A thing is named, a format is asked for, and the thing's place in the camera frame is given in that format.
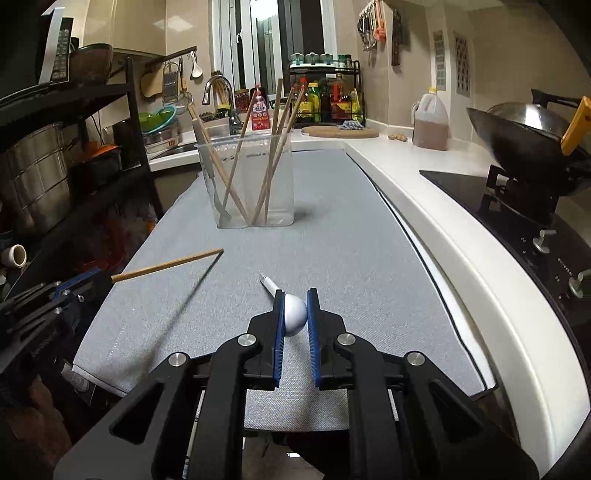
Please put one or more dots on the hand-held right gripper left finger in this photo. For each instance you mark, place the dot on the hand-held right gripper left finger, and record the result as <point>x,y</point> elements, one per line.
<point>278,332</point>

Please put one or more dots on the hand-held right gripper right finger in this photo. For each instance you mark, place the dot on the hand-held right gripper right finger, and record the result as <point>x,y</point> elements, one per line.
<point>312,332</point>

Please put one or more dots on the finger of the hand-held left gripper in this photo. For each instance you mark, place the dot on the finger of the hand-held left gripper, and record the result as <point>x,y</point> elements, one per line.
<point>85,295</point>
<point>78,280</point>

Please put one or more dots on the wooden chopstick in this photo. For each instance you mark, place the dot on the wooden chopstick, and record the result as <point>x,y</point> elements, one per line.
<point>243,138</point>
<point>286,115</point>
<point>166,264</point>
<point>233,196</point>
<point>297,108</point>
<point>276,106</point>

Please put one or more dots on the clear plastic container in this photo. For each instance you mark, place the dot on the clear plastic container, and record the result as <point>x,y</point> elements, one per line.
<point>277,184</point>

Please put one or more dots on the white cup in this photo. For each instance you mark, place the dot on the white cup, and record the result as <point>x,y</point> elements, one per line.
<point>14,256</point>

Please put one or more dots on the grey fabric mat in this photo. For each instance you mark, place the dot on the grey fabric mat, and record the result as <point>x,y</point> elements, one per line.
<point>346,258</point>

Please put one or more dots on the large steel pot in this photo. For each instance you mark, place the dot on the large steel pot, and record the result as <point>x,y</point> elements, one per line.
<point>32,180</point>

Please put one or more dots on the black pot with orange lid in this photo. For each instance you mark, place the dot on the black pot with orange lid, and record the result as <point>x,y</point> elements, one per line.
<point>99,159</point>

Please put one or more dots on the dark cylinder canister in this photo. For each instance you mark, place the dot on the dark cylinder canister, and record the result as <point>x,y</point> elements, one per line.
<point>125,145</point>

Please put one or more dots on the black metal shelf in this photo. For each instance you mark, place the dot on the black metal shelf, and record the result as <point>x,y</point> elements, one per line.
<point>138,129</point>

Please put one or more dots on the metal tray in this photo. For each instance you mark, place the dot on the metal tray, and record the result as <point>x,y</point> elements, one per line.
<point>161,137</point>

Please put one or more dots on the green plastic bowl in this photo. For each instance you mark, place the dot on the green plastic bowl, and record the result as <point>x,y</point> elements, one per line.
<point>159,120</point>

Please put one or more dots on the round wooden board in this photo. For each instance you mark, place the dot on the round wooden board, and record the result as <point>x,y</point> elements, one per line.
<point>332,133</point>

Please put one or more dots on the hanging wooden cutting board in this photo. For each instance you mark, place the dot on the hanging wooden cutting board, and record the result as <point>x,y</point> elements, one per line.
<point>150,84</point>

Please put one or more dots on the blue cloth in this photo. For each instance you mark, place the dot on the blue cloth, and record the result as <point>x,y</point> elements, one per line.
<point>351,125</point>

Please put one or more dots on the hanging metal grater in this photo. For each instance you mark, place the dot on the hanging metal grater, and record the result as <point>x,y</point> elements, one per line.
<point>170,85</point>

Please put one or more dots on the dark bowl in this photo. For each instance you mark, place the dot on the dark bowl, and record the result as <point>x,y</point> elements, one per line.
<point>90,62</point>

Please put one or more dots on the red pouch bottle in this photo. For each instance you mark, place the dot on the red pouch bottle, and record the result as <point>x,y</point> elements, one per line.
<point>259,110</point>

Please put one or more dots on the black gas stove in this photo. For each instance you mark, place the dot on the black gas stove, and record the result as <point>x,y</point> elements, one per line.
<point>521,230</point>

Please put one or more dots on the black spice rack with bottles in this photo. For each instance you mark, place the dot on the black spice rack with bottles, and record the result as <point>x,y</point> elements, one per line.
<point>325,99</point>

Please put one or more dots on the glass jar with red contents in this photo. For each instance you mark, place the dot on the glass jar with red contents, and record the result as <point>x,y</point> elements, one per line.
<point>241,100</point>

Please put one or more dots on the silver microwave oven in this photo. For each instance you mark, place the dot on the silver microwave oven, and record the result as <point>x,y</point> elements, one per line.
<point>57,46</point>

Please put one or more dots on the plastic cooking oil jug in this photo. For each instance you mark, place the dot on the plastic cooking oil jug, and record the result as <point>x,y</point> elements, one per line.
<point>430,122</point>

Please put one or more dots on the chrome kitchen faucet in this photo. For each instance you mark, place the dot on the chrome kitchen faucet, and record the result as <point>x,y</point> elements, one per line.
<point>217,83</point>

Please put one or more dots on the hanging white spoon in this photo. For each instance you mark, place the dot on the hanging white spoon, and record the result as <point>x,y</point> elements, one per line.
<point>196,70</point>

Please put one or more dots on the black wok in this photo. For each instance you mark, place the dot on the black wok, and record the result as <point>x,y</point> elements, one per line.
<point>517,147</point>

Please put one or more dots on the kitchen window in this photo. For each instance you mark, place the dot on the kitchen window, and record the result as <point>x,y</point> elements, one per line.
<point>268,41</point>

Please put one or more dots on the metal wok lid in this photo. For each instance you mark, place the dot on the metal wok lid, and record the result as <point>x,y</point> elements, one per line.
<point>526,117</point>

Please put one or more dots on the hanging cleaver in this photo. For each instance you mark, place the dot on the hanging cleaver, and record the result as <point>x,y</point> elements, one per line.
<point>397,39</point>

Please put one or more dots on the hanging kitchen tools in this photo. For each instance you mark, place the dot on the hanging kitchen tools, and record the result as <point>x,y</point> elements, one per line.
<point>369,27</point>

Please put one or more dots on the small wall vent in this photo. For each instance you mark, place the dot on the small wall vent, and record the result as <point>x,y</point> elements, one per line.
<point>438,60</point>

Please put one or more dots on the large wall vent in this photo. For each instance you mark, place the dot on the large wall vent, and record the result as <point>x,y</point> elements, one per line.
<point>461,64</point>

